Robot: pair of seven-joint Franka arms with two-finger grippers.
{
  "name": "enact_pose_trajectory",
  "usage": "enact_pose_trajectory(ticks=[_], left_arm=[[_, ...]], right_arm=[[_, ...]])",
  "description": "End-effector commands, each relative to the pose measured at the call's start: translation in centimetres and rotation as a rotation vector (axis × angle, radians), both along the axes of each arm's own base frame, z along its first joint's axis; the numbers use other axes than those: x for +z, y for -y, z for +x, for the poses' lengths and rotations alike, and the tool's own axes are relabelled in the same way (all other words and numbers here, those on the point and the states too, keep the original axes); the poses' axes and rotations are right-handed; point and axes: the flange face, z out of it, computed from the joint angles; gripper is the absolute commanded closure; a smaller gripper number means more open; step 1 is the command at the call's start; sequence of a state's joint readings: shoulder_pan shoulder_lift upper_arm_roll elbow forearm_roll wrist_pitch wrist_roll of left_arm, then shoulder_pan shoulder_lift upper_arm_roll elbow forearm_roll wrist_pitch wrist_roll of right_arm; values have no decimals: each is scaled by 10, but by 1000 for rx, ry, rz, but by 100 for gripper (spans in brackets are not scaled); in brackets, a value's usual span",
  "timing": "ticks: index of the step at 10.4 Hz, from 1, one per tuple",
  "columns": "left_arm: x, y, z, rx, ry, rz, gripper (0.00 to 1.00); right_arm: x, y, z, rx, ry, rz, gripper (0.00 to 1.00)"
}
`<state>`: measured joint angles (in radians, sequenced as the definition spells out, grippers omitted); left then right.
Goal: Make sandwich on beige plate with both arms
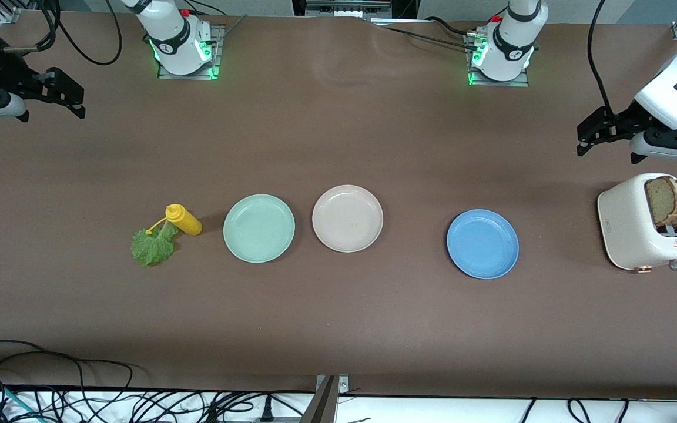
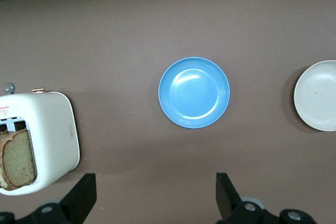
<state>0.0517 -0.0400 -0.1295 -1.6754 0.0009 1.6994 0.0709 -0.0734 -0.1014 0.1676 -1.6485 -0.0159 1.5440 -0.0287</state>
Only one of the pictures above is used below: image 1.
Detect blue plate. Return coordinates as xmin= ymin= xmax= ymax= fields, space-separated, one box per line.
xmin=446 ymin=209 xmax=520 ymax=280

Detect black cable loop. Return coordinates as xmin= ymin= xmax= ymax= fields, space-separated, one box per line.
xmin=0 ymin=340 xmax=135 ymax=391

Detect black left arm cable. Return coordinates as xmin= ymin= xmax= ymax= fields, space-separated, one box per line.
xmin=586 ymin=0 xmax=619 ymax=116

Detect long black arm cable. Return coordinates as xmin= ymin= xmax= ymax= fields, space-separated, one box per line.
xmin=51 ymin=0 xmax=123 ymax=66

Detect yellow mustard squeeze bottle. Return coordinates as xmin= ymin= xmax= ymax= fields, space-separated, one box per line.
xmin=146 ymin=204 xmax=203 ymax=237

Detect beige plate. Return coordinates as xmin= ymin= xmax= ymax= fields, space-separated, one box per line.
xmin=311 ymin=184 xmax=384 ymax=253

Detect mint green plate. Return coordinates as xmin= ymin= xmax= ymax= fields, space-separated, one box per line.
xmin=223 ymin=194 xmax=296 ymax=264

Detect black equipment box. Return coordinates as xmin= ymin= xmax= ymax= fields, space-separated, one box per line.
xmin=291 ymin=0 xmax=418 ymax=18

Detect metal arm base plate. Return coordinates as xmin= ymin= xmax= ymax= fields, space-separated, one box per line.
xmin=157 ymin=23 xmax=226 ymax=80
xmin=464 ymin=32 xmax=531 ymax=88

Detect green lettuce leaf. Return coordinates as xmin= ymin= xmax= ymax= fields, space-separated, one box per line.
xmin=130 ymin=220 xmax=179 ymax=267

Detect aluminium profile post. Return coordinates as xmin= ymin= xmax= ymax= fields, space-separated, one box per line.
xmin=304 ymin=374 xmax=351 ymax=423

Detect white two-slot toaster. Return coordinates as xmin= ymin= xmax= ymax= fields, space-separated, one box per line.
xmin=597 ymin=172 xmax=677 ymax=272

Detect thin braided black cable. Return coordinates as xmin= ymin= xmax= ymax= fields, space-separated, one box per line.
xmin=374 ymin=25 xmax=480 ymax=52

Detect thick black table cable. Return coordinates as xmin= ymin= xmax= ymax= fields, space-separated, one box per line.
xmin=424 ymin=16 xmax=474 ymax=37

